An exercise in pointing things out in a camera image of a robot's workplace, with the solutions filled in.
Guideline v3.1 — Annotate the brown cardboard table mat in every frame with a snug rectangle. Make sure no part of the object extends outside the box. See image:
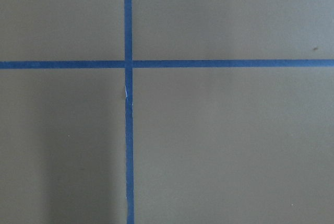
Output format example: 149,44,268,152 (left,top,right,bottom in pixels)
1,0,333,223

